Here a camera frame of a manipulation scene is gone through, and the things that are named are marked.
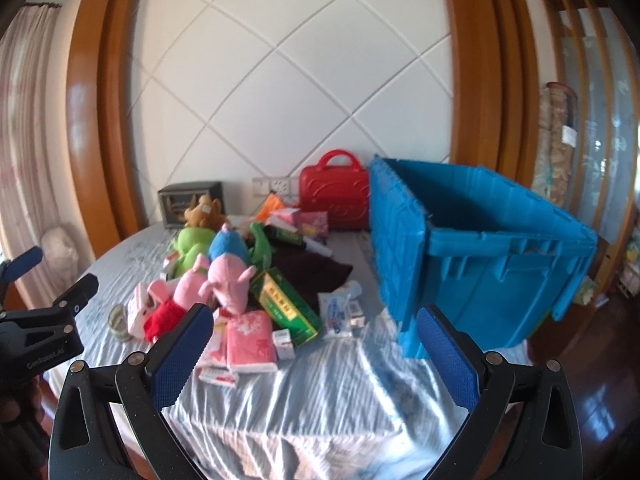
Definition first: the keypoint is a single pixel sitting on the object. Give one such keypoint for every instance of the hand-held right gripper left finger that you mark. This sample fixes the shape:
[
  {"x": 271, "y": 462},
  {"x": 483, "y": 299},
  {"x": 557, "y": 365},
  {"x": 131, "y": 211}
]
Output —
[{"x": 182, "y": 355}]

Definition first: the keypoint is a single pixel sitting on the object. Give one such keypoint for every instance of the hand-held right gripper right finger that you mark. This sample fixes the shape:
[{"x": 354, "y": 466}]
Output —
[{"x": 447, "y": 360}]

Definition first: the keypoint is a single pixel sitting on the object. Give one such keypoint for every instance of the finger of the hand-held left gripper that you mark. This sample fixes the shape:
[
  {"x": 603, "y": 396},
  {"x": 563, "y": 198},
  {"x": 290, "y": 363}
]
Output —
[
  {"x": 75, "y": 294},
  {"x": 24, "y": 261}
]

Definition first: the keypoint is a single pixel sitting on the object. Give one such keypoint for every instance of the blue plastic crate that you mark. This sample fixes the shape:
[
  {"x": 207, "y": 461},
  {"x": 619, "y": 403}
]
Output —
[{"x": 500, "y": 280}]

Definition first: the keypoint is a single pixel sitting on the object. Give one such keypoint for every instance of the green frog plush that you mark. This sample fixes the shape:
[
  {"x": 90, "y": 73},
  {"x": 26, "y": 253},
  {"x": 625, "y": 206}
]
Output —
[{"x": 192, "y": 242}]

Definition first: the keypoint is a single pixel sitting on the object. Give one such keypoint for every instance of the green yellow box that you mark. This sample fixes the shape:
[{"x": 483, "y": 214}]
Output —
[{"x": 285, "y": 307}]

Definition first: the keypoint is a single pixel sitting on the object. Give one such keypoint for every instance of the blue pig plush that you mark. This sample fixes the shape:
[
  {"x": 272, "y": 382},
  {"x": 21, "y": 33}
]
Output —
[{"x": 227, "y": 247}]

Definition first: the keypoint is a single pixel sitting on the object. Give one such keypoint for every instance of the pink tissue pack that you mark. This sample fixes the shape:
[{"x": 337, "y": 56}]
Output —
[
  {"x": 250, "y": 345},
  {"x": 216, "y": 350}
]

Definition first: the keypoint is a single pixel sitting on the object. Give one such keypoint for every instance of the small red white box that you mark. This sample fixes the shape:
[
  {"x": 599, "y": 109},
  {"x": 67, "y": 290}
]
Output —
[{"x": 217, "y": 376}]

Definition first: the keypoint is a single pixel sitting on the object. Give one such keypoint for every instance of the tape roll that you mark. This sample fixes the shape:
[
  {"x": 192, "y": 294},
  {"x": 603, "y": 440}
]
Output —
[{"x": 117, "y": 332}]

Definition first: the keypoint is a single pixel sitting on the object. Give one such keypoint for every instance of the red and white plush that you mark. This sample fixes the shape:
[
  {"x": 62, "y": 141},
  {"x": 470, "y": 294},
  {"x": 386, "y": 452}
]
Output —
[{"x": 139, "y": 310}]

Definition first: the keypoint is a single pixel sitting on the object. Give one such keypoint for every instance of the pink pig plush red dress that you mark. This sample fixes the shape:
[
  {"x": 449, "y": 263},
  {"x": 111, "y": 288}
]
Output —
[{"x": 187, "y": 287}]

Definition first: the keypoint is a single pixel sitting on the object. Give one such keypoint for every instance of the white blue wipes packet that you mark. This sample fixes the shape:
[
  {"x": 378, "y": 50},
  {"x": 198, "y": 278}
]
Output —
[{"x": 335, "y": 315}]

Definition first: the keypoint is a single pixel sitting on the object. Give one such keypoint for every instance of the pale pink curtain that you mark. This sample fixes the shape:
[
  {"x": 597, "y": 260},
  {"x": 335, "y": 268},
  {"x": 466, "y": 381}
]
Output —
[{"x": 25, "y": 135}]

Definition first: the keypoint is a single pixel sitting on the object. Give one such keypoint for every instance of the brown teddy plush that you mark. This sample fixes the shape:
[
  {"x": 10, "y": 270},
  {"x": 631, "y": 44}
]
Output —
[{"x": 200, "y": 215}]

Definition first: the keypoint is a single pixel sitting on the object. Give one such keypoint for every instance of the dark brown cloth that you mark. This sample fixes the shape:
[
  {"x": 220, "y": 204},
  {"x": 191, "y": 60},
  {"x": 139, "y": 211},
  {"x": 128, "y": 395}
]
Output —
[{"x": 310, "y": 275}]

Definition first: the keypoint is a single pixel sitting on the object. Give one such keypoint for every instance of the white tube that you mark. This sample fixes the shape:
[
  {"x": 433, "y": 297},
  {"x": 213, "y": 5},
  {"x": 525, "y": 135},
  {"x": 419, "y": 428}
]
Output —
[{"x": 316, "y": 247}]

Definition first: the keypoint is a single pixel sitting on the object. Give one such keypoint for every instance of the pink box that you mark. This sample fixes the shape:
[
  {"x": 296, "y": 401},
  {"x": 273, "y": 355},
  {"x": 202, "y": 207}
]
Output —
[{"x": 285, "y": 217}]

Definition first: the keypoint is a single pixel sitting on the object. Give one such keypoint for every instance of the orange packet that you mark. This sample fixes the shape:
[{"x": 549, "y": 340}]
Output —
[{"x": 270, "y": 205}]

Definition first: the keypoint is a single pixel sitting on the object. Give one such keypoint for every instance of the pink floral packet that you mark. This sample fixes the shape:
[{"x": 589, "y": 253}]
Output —
[{"x": 315, "y": 222}]

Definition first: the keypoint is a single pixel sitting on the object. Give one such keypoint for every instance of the red carry case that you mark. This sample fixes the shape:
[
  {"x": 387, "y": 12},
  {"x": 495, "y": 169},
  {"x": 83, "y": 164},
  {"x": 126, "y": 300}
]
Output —
[{"x": 335, "y": 200}]

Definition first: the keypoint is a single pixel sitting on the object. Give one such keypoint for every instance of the rolled patterned carpets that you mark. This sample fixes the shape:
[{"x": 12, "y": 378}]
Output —
[{"x": 550, "y": 135}]

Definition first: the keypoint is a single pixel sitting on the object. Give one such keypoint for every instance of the wooden glass partition screen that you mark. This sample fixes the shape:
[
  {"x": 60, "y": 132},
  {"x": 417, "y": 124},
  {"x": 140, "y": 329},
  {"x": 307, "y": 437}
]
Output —
[{"x": 595, "y": 110}]

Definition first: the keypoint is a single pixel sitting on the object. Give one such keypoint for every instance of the wooden wall pilaster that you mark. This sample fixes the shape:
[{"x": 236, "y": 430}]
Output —
[
  {"x": 485, "y": 60},
  {"x": 100, "y": 110}
]

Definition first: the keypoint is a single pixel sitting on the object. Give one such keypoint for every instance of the white wall socket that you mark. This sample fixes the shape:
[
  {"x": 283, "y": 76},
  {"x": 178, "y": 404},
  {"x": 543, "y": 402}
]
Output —
[{"x": 270, "y": 186}]

